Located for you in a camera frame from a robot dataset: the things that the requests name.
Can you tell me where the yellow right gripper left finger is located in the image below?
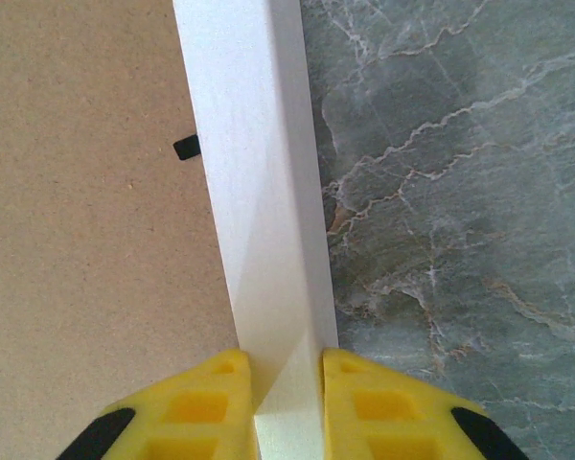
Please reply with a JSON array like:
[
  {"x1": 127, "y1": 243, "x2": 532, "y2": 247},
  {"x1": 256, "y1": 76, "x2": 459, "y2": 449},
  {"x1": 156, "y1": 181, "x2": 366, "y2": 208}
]
[{"x1": 55, "y1": 348, "x2": 259, "y2": 460}]

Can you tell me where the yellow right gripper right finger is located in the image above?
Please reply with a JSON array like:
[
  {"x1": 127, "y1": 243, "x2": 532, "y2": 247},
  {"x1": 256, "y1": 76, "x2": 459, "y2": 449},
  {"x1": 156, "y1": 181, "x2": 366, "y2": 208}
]
[{"x1": 321, "y1": 347, "x2": 531, "y2": 460}]

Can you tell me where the brown backing board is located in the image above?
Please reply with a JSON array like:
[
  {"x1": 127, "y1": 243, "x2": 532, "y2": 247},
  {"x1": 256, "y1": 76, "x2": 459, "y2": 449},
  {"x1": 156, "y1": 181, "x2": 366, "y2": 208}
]
[{"x1": 0, "y1": 0, "x2": 242, "y2": 460}]

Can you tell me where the white picture frame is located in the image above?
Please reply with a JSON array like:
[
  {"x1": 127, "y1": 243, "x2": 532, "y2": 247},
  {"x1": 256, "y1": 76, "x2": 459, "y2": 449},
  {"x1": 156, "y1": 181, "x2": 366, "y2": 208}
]
[{"x1": 172, "y1": 0, "x2": 340, "y2": 460}]

